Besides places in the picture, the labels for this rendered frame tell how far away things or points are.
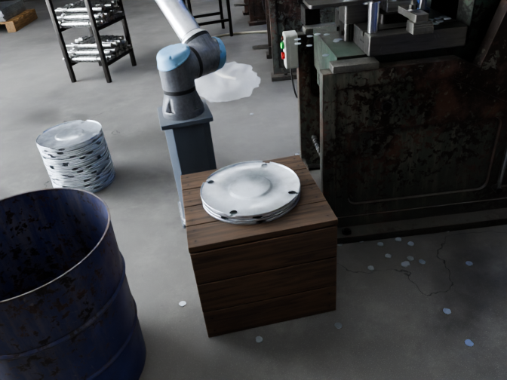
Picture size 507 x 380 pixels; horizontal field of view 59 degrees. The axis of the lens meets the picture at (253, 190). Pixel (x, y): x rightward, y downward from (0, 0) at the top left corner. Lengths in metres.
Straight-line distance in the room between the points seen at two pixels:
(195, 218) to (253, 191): 0.18
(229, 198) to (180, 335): 0.45
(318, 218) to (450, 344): 0.51
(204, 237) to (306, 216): 0.28
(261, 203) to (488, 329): 0.74
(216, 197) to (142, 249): 0.57
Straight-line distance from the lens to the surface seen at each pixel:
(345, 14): 1.60
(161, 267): 1.66
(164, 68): 1.58
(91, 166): 2.15
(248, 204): 1.23
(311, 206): 1.25
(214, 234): 1.18
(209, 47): 1.66
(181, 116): 1.60
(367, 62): 1.42
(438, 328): 1.44
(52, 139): 2.22
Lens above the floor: 1.08
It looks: 33 degrees down
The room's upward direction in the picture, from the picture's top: 6 degrees counter-clockwise
